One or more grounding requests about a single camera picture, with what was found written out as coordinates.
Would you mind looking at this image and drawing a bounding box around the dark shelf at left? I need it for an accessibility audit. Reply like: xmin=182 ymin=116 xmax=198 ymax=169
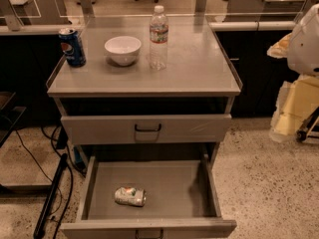
xmin=0 ymin=92 xmax=26 ymax=147

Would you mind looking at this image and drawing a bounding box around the open grey middle drawer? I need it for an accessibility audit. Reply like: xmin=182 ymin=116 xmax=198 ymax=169
xmin=61 ymin=155 xmax=236 ymax=239

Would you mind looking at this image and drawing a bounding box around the black bar on floor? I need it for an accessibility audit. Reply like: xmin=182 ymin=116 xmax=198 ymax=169
xmin=33 ymin=153 xmax=67 ymax=239

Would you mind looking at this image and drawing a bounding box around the black floor cable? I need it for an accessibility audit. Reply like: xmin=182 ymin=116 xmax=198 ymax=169
xmin=13 ymin=122 xmax=88 ymax=239

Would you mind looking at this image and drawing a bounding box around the grey drawer cabinet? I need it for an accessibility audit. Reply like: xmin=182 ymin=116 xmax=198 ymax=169
xmin=45 ymin=14 xmax=243 ymax=239

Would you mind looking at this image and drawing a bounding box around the blue pepsi can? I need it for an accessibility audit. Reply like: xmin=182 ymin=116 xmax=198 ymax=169
xmin=59 ymin=28 xmax=86 ymax=67

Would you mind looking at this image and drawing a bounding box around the wheeled robot base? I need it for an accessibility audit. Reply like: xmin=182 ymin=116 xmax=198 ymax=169
xmin=296 ymin=108 xmax=319 ymax=142

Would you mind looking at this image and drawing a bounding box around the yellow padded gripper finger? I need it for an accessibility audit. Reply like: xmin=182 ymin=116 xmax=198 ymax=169
xmin=267 ymin=33 xmax=319 ymax=142

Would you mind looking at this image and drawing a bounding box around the clear plastic water bottle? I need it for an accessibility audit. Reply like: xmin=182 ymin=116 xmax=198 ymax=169
xmin=150 ymin=5 xmax=168 ymax=70

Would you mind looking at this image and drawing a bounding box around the closed grey top drawer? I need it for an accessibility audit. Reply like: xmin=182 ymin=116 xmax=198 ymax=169
xmin=61 ymin=115 xmax=231 ymax=145

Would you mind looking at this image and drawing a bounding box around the white ceramic bowl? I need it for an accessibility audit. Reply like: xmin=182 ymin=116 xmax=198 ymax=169
xmin=105 ymin=36 xmax=142 ymax=66

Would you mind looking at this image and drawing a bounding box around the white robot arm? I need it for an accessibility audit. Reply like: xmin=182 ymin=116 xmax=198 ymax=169
xmin=267 ymin=4 xmax=319 ymax=142

